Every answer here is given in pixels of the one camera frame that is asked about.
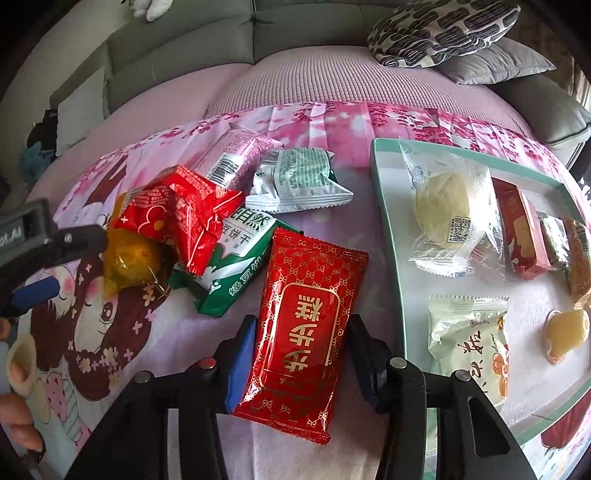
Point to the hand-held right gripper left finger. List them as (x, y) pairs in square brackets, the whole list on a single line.
[(240, 364)]

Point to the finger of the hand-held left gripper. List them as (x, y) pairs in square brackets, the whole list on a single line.
[(78, 240), (39, 288)]

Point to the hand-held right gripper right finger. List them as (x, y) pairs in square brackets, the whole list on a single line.
[(364, 364)]

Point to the yellow translucent snack packet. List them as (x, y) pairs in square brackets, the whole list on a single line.
[(131, 256)]

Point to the red snack packet gold print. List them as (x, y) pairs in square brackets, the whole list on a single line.
[(300, 332)]

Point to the cream snack packet orange print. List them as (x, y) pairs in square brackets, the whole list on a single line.
[(466, 341)]

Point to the teal rimmed box tray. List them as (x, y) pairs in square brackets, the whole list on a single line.
[(526, 290)]

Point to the pale yellow round snack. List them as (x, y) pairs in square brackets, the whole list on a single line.
[(565, 332)]

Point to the dark red snack packet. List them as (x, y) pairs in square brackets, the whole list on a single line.
[(519, 230)]

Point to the orange brown snack packet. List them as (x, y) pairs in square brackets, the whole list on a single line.
[(579, 258)]

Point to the person's left hand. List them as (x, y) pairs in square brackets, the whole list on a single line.
[(21, 369)]

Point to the teal cloth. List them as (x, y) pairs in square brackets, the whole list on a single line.
[(34, 161)]

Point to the printed cartoon blanket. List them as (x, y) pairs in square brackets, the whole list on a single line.
[(115, 332)]

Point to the black cloth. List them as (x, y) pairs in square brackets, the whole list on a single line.
[(41, 127)]

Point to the green white snack packet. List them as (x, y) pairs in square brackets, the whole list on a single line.
[(240, 263)]

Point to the crinkled red snack packet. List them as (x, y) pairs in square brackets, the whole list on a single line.
[(180, 217)]

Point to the clear wrapped round pastry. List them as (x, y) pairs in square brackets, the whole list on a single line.
[(443, 207)]

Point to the pink white snack packet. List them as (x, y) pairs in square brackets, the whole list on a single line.
[(235, 154)]

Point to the silver green snack packet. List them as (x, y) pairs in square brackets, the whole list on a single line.
[(300, 177)]

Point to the small dark wrapped snack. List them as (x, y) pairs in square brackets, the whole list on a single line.
[(554, 240)]

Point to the white plush toy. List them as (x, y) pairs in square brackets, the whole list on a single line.
[(152, 7)]

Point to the grey green sofa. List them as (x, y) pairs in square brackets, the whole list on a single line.
[(207, 23)]

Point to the pink sofa cover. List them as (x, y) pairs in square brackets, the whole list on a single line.
[(300, 78)]

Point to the grey pillow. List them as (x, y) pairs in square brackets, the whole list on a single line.
[(498, 62)]

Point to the black white patterned pillow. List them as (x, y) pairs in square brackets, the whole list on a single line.
[(438, 27)]

